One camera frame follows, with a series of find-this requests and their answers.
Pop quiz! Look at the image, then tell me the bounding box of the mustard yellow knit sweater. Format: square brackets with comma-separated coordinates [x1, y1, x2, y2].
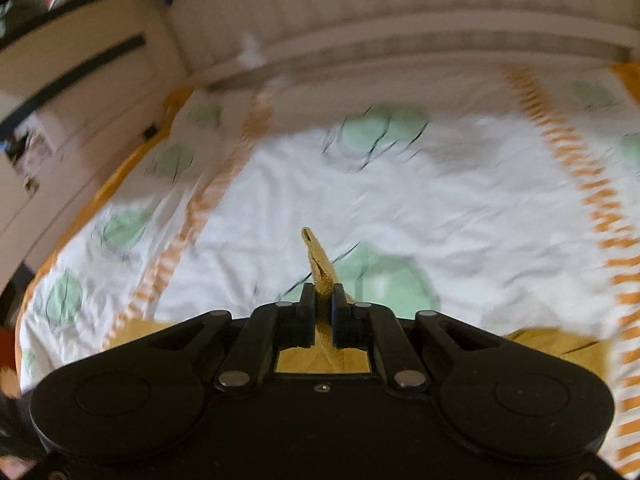
[103, 228, 610, 380]

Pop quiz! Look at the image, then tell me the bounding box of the white leaf-print duvet cover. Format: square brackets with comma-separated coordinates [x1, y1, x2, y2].
[17, 68, 639, 479]

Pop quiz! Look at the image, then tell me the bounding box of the beige wooden bed frame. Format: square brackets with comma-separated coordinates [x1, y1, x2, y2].
[1, 0, 639, 281]

